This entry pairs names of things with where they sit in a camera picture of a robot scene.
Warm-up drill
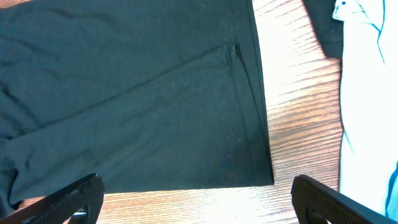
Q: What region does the black t-shirt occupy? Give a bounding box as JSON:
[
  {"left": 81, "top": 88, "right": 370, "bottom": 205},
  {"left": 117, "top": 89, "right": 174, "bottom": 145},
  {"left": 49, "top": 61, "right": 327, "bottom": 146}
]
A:
[{"left": 1, "top": 0, "right": 274, "bottom": 217}]

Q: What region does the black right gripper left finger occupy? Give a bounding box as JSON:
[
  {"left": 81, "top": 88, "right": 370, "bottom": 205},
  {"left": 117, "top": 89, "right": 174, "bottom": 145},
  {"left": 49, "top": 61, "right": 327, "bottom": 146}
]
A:
[{"left": 0, "top": 173, "right": 106, "bottom": 224}]

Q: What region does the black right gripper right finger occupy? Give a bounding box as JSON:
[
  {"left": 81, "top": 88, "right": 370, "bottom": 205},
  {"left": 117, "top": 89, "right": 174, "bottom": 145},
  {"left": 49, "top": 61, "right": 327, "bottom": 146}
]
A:
[{"left": 291, "top": 175, "right": 397, "bottom": 224}]

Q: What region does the light blue shirt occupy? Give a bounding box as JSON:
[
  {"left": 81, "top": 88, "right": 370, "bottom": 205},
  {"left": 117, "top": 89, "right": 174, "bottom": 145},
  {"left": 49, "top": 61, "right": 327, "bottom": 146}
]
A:
[{"left": 333, "top": 0, "right": 397, "bottom": 220}]

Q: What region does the black garment under blue shirt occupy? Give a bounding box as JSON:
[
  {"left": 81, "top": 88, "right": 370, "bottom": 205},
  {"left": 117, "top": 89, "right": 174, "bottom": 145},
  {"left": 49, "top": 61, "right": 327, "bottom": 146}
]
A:
[{"left": 302, "top": 0, "right": 343, "bottom": 58}]

